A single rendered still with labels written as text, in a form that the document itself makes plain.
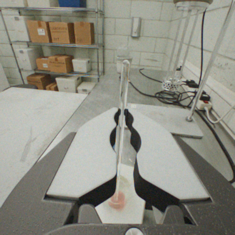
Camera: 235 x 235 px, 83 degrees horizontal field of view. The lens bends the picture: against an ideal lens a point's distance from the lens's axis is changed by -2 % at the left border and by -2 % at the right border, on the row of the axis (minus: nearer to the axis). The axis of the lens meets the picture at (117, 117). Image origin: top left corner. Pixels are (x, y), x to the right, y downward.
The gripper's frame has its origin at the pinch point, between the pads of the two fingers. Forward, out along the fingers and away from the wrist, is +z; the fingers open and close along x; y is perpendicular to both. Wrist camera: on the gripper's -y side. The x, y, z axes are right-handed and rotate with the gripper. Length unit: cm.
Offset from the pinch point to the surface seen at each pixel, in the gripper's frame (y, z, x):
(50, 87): 85, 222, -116
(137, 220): 17.4, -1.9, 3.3
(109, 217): 17.4, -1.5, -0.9
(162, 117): 24.3, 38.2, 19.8
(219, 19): -15, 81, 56
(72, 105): 25, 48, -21
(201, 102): 21, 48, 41
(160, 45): 10, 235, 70
